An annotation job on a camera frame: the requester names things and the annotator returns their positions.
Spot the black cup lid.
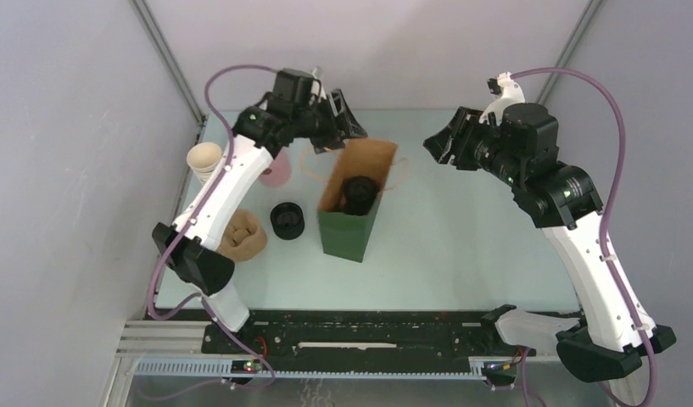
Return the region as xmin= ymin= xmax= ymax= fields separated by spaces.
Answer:
xmin=344 ymin=176 xmax=379 ymax=215

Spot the stack of black lids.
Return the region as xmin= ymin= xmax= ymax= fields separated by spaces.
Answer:
xmin=270 ymin=202 xmax=305 ymax=241

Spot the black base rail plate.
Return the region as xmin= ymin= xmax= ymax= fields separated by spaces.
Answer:
xmin=201 ymin=309 xmax=523 ymax=375

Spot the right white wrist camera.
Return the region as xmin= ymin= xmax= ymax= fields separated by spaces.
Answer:
xmin=478 ymin=71 xmax=525 ymax=126

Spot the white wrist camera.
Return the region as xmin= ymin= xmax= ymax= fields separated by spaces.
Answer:
xmin=310 ymin=65 xmax=326 ymax=103
xmin=478 ymin=71 xmax=525 ymax=126

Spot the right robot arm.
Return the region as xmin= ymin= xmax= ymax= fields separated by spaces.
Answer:
xmin=423 ymin=103 xmax=676 ymax=382

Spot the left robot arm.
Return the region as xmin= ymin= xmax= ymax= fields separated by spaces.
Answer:
xmin=152 ymin=69 xmax=367 ymax=354

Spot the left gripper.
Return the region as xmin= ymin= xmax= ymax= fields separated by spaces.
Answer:
xmin=292 ymin=89 xmax=366 ymax=154

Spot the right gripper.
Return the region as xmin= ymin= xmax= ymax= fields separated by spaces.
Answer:
xmin=422 ymin=105 xmax=524 ymax=187

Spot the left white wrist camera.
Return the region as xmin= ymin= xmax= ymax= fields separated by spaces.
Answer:
xmin=310 ymin=65 xmax=326 ymax=103

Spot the stack of paper cups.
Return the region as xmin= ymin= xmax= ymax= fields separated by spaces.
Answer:
xmin=186 ymin=142 xmax=223 ymax=185

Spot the brown cardboard cup carrier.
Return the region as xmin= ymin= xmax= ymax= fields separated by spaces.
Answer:
xmin=216 ymin=209 xmax=267 ymax=263

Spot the green paper bag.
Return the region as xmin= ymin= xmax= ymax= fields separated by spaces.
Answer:
xmin=299 ymin=138 xmax=399 ymax=263

